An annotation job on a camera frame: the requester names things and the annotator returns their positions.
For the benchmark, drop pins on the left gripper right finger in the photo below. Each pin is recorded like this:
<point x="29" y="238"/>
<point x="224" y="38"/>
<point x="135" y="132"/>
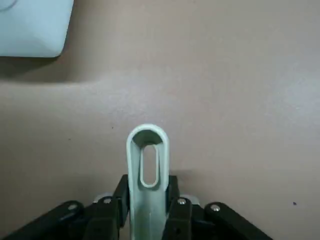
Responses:
<point x="190" y="222"/>

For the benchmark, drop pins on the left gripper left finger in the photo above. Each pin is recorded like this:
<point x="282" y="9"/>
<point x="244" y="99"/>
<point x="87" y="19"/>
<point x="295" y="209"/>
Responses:
<point x="100" y="220"/>

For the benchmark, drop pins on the pale green plastic dustpan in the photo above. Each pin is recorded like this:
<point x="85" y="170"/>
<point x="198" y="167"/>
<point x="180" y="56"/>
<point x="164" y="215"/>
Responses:
<point x="147" y="215"/>

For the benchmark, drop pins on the white trash can with lid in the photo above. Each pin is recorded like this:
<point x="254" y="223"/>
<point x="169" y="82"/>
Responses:
<point x="32" y="27"/>

